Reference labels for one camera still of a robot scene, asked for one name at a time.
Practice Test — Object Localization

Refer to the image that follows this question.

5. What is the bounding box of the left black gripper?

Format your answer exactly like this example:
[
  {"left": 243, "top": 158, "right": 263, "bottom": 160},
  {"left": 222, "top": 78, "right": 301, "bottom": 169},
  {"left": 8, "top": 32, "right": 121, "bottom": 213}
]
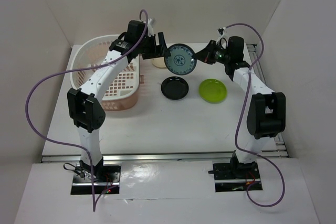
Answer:
[{"left": 136, "top": 31, "right": 170, "bottom": 60}]

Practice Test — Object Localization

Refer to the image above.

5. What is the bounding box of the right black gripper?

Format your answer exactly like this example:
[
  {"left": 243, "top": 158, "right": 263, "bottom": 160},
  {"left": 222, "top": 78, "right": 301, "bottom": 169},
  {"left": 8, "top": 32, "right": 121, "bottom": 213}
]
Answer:
[{"left": 192, "top": 40, "right": 231, "bottom": 65}]

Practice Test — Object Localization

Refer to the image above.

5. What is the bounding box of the cream plate with green patch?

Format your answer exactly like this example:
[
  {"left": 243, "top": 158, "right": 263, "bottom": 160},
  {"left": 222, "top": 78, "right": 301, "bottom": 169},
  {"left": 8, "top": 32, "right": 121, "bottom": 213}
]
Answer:
[{"left": 151, "top": 58, "right": 166, "bottom": 69}]

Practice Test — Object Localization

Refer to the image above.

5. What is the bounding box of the blue patterned plate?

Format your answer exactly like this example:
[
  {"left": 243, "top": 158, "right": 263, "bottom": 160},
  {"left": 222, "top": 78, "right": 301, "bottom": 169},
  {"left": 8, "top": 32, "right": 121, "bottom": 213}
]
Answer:
[{"left": 164, "top": 44, "right": 197, "bottom": 76}]

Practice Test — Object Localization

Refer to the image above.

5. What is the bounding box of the lime green plate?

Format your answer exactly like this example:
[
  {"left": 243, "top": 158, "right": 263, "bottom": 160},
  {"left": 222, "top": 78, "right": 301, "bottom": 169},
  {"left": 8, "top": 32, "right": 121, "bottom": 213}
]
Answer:
[{"left": 198, "top": 79, "right": 227, "bottom": 103}]

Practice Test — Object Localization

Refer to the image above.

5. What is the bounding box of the black glossy plate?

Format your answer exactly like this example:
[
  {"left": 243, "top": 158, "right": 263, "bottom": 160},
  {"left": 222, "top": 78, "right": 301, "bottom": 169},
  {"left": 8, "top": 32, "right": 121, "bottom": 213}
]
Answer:
[{"left": 161, "top": 76, "right": 189, "bottom": 101}]

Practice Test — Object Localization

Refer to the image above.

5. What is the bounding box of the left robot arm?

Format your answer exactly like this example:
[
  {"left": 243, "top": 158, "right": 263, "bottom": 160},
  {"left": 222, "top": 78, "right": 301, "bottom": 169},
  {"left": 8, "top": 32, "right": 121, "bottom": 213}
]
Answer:
[{"left": 67, "top": 18, "right": 170, "bottom": 182}]

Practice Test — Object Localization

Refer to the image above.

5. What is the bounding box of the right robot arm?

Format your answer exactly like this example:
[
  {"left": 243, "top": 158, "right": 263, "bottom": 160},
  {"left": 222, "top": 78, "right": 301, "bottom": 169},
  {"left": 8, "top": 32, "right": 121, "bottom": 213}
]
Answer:
[{"left": 193, "top": 36, "right": 286, "bottom": 179}]

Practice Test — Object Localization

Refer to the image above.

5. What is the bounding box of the pink white dish rack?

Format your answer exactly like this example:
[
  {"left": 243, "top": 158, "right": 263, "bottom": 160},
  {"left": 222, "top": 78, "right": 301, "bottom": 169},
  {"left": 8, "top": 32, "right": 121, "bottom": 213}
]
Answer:
[{"left": 70, "top": 35, "right": 143, "bottom": 111}]

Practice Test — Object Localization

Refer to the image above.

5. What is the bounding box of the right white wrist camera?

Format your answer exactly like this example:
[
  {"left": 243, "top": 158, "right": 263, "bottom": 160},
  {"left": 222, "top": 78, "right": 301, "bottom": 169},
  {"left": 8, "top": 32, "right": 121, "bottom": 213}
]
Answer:
[{"left": 216, "top": 27, "right": 228, "bottom": 48}]

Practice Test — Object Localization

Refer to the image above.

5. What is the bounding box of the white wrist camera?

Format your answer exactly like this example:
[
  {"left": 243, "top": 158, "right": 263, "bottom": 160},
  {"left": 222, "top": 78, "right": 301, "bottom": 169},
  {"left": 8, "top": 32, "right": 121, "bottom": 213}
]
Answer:
[
  {"left": 216, "top": 27, "right": 228, "bottom": 48},
  {"left": 147, "top": 18, "right": 156, "bottom": 37}
]

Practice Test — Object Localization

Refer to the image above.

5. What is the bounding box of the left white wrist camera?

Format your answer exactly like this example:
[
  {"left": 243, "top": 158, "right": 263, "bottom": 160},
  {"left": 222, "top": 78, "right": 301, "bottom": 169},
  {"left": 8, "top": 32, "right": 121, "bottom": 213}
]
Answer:
[{"left": 147, "top": 18, "right": 156, "bottom": 37}]

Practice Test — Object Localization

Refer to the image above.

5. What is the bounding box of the aluminium right side rail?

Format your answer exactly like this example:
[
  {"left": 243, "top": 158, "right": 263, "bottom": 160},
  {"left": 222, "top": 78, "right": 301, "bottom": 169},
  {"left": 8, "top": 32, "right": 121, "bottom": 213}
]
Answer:
[{"left": 247, "top": 44, "right": 288, "bottom": 156}]

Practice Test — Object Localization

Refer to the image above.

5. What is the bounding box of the aluminium rail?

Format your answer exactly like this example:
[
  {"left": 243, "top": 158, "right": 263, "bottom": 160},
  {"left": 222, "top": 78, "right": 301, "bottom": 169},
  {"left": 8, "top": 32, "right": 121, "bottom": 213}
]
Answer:
[
  {"left": 40, "top": 150, "right": 289, "bottom": 164},
  {"left": 247, "top": 44, "right": 288, "bottom": 156}
]

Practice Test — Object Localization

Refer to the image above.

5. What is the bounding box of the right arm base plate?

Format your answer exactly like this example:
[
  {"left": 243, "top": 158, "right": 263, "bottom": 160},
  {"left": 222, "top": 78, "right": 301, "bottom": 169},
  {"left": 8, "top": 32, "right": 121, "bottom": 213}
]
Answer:
[{"left": 208, "top": 163, "right": 263, "bottom": 193}]

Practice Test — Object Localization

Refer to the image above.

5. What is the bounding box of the aluminium front rail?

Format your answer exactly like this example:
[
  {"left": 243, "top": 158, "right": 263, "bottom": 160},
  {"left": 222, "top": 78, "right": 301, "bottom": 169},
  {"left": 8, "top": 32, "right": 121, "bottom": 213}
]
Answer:
[{"left": 40, "top": 150, "right": 289, "bottom": 164}]

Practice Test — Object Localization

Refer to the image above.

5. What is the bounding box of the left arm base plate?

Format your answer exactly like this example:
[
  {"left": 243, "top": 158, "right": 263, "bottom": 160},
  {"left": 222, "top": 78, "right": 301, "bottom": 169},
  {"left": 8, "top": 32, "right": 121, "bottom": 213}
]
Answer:
[{"left": 63, "top": 163, "right": 121, "bottom": 195}]

